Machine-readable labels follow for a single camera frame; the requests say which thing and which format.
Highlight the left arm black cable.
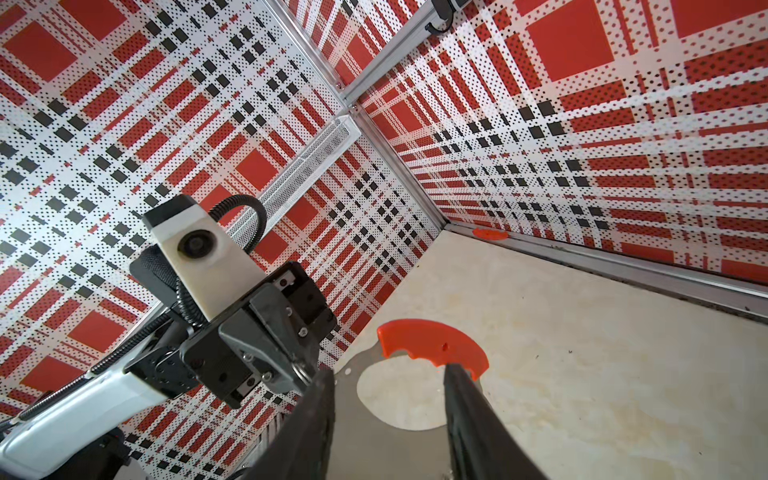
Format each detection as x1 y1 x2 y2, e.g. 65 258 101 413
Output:
17 193 269 415

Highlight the white wire mesh basket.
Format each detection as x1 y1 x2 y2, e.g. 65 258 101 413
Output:
259 115 362 233

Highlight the red tape strip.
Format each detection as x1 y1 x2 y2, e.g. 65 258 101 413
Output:
472 228 509 242

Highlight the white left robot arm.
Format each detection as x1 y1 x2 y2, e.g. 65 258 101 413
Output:
1 262 337 479

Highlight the red-handled key organizer ring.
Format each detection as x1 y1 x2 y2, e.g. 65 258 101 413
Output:
326 318 491 480

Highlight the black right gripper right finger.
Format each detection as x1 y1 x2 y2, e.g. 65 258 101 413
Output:
444 364 546 479

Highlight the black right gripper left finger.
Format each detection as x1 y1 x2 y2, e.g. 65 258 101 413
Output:
239 370 335 479

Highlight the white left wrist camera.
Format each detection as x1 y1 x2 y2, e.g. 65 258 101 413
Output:
141 195 267 328

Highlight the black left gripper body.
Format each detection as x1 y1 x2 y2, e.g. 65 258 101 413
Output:
128 261 338 409

